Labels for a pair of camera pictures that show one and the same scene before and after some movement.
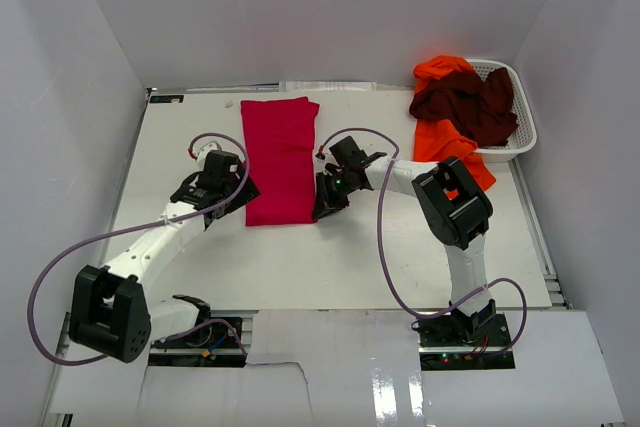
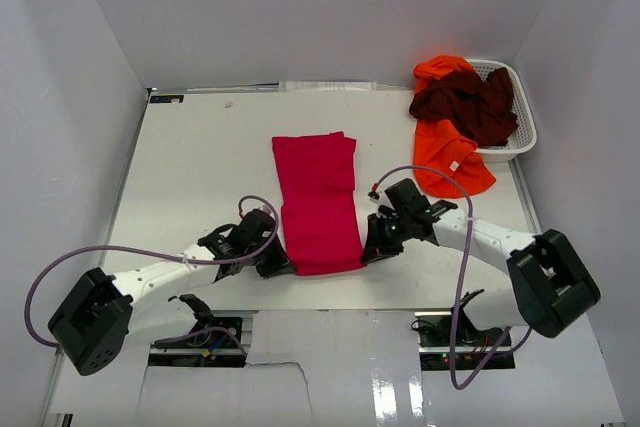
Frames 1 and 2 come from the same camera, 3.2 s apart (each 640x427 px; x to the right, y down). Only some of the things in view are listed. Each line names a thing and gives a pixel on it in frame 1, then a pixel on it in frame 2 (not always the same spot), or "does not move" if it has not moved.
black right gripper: [325, 202] → [376, 245]
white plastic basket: [525, 135] does not move
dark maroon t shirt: [476, 108] does not move
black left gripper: [249, 193] → [278, 261]
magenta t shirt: [279, 142] → [316, 178]
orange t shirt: [434, 140] does not move
